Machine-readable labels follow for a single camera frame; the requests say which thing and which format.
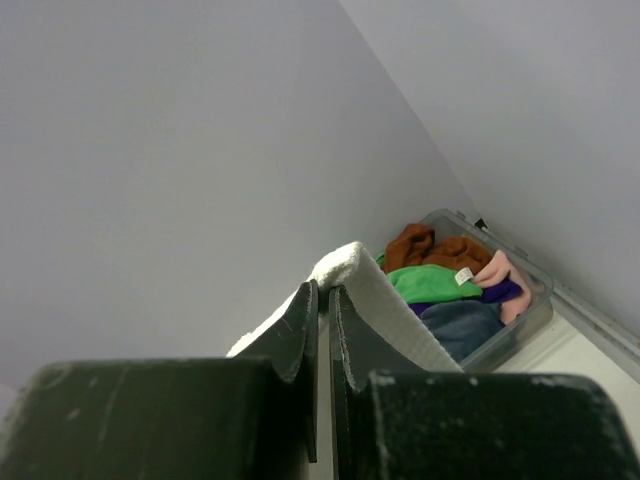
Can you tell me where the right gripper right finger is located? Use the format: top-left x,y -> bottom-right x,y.
328,287 -> 639,479

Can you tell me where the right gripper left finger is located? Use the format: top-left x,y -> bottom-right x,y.
1,281 -> 319,479

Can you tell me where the white towel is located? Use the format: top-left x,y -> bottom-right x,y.
225,241 -> 464,374

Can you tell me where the dark grey-blue towel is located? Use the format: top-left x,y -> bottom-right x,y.
420,300 -> 505,363

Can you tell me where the green towel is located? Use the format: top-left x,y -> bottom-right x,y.
386,264 -> 483,304

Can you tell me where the clear plastic bin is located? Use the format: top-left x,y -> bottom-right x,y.
409,208 -> 555,375

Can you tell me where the brown towel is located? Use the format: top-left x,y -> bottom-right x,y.
378,223 -> 493,274

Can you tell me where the purple towel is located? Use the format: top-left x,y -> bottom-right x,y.
408,279 -> 523,316

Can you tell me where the pink towel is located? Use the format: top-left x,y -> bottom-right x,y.
472,250 -> 532,325

